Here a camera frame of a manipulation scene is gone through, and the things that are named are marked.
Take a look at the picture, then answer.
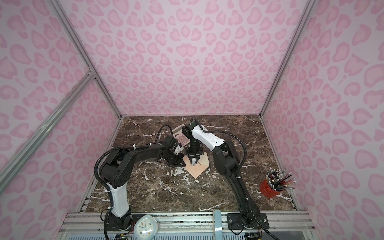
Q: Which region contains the red pencil cup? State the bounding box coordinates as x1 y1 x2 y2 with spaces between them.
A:
260 168 296 198

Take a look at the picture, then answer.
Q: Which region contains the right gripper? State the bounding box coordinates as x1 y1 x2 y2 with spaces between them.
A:
185 138 204 164

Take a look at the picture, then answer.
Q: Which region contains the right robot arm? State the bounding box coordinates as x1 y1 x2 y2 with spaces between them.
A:
182 120 261 229

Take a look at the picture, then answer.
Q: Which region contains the white desk clock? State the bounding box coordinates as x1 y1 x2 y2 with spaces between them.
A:
134 215 159 240

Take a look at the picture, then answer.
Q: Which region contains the aluminium frame strut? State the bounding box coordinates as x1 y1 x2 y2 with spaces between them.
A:
259 0 318 119
47 0 123 119

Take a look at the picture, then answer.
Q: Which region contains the peach envelope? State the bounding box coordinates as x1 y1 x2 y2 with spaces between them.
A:
183 152 210 179

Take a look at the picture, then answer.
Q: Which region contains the aluminium frame strut right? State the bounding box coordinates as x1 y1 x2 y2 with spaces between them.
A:
259 0 318 119

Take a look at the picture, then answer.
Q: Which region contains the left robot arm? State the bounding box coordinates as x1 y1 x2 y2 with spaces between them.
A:
94 136 185 232

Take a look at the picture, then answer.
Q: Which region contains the aluminium diagonal frame bar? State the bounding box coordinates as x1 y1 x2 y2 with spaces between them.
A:
1 71 94 193

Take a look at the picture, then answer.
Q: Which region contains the light blue tape strip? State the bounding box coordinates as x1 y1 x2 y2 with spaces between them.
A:
213 210 224 240

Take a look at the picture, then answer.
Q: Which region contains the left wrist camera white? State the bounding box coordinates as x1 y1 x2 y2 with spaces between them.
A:
174 144 184 155

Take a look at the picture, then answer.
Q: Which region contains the pink calculator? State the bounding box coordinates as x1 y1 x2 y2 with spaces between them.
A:
173 124 190 147

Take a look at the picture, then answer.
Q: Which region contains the aluminium frame strut left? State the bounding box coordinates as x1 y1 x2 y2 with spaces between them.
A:
47 0 123 119

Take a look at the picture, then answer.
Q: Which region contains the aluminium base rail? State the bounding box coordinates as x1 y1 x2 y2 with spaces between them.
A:
56 211 319 240

